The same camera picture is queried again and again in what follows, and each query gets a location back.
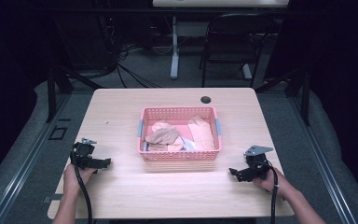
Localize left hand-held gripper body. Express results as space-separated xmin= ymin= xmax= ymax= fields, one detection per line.
xmin=70 ymin=137 xmax=98 ymax=171

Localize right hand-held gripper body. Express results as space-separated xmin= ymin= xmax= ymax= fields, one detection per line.
xmin=242 ymin=145 xmax=275 ymax=182

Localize person's left hand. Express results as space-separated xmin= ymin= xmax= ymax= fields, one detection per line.
xmin=62 ymin=163 xmax=98 ymax=195

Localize person's right hand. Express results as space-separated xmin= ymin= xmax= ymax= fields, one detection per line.
xmin=253 ymin=167 xmax=290 ymax=198

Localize large peach cloth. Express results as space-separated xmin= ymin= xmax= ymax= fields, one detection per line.
xmin=187 ymin=114 xmax=215 ymax=151

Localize white and blue cloth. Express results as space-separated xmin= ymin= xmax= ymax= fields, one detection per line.
xmin=181 ymin=136 xmax=198 ymax=153

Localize pink plastic basket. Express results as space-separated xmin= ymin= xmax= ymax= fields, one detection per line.
xmin=136 ymin=105 xmax=224 ymax=162

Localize brown cloth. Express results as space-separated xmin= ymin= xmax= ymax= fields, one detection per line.
xmin=145 ymin=127 xmax=181 ymax=146

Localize small peach cloth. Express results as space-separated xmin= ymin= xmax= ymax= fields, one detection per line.
xmin=151 ymin=119 xmax=175 ymax=133

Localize black metal stand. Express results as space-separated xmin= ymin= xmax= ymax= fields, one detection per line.
xmin=45 ymin=62 xmax=104 ymax=123
xmin=255 ymin=66 xmax=311 ymax=127

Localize black folding chair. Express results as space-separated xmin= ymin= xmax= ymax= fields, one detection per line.
xmin=199 ymin=12 xmax=275 ymax=89

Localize white desk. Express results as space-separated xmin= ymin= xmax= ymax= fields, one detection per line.
xmin=152 ymin=0 xmax=290 ymax=80

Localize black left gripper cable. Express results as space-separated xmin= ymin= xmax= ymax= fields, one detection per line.
xmin=70 ymin=149 xmax=94 ymax=224

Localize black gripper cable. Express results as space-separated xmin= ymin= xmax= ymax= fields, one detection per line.
xmin=70 ymin=149 xmax=94 ymax=224
xmin=265 ymin=160 xmax=280 ymax=224

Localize black floor socket frame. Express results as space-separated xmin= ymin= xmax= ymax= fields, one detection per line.
xmin=48 ymin=125 xmax=69 ymax=141

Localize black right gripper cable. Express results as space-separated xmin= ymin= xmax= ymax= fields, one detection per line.
xmin=265 ymin=160 xmax=280 ymax=224

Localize bundle of black floor cables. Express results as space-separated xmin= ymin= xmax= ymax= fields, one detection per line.
xmin=97 ymin=12 xmax=175 ymax=90

